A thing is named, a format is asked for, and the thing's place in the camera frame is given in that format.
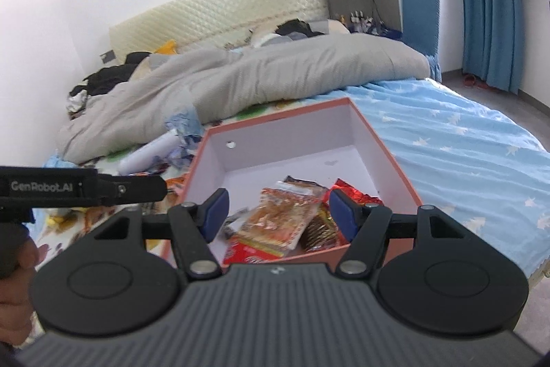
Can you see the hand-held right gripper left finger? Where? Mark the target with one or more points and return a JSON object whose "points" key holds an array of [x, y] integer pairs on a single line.
{"points": [[215, 216]]}

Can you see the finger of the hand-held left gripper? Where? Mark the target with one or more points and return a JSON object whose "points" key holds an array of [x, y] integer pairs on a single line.
{"points": [[133, 188]]}

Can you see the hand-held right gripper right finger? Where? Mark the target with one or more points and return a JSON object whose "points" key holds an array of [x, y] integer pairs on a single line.
{"points": [[343, 216]]}

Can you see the clear black-label snack packet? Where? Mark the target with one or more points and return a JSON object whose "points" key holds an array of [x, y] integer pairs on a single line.
{"points": [[236, 223]]}

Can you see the red foil snack packet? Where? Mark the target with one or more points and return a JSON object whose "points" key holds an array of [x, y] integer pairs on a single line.
{"points": [[356, 193]]}

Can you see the brown-red snack packet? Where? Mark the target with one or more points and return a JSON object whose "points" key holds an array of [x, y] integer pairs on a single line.
{"points": [[320, 233]]}

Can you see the dark brown snack packet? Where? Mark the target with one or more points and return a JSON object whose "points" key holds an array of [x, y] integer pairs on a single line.
{"points": [[305, 181]]}

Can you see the red-white snack packet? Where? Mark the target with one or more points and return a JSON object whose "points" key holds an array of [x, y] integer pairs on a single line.
{"points": [[253, 255]]}

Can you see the orange bread packet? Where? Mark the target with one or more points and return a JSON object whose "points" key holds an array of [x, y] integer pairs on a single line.
{"points": [[279, 218]]}

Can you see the pink cardboard box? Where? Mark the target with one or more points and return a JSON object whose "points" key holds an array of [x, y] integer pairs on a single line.
{"points": [[300, 143]]}

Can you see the person's left hand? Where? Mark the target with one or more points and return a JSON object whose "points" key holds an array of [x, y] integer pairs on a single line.
{"points": [[17, 307]]}

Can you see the small yellow object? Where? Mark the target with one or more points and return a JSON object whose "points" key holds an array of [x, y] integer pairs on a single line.
{"points": [[58, 220]]}

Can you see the white tube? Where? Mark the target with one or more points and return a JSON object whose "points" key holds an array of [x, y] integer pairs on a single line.
{"points": [[148, 154]]}

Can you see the orange snack packet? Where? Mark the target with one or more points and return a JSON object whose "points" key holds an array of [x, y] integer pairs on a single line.
{"points": [[176, 186]]}

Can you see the crumpled blue-white packet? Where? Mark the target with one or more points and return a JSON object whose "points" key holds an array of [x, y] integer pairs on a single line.
{"points": [[184, 152]]}

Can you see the light blue plastic bag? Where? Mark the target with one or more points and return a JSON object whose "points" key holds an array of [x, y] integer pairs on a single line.
{"points": [[184, 122]]}

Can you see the black clothes pile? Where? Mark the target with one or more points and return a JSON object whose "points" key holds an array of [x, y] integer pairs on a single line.
{"points": [[107, 79]]}

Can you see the blue star-printed bedsheet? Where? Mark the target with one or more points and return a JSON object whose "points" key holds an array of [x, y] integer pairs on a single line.
{"points": [[451, 143]]}

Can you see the grey duvet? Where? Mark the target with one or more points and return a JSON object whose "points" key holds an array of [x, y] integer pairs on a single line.
{"points": [[258, 79]]}

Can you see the yellow cloth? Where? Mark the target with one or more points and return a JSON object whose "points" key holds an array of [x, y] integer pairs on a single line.
{"points": [[167, 48]]}

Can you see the red slipper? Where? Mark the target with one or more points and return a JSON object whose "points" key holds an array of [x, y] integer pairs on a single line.
{"points": [[470, 81], [485, 85]]}

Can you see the beige pillow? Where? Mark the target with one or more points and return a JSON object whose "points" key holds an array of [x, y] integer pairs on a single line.
{"points": [[339, 27]]}

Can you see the black garment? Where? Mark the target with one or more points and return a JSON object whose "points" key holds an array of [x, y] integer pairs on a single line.
{"points": [[298, 28]]}

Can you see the cream quilted headboard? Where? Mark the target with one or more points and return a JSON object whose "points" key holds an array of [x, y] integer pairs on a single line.
{"points": [[215, 10]]}

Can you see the row of small bottles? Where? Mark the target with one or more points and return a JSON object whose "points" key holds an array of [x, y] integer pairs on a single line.
{"points": [[362, 18]]}

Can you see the blue chair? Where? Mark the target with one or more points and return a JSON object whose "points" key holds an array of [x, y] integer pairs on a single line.
{"points": [[421, 23]]}

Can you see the blue curtain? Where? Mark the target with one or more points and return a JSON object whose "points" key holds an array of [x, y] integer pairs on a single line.
{"points": [[490, 40]]}

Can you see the dark wall socket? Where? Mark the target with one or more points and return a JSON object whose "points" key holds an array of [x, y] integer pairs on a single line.
{"points": [[108, 57]]}

